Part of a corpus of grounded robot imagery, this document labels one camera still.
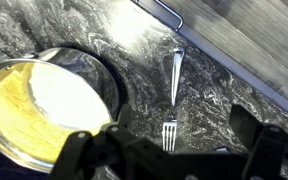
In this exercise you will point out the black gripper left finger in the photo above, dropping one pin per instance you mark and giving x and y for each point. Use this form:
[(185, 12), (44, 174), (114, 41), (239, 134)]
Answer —
[(94, 150)]

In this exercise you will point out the silver metal fork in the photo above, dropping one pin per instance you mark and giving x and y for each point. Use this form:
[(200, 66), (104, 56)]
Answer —
[(176, 76)]

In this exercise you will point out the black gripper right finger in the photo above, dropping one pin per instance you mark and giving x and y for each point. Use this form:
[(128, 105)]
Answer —
[(274, 153)]

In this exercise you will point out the grey lower cabinet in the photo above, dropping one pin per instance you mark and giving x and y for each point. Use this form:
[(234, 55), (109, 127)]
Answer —
[(154, 8)]

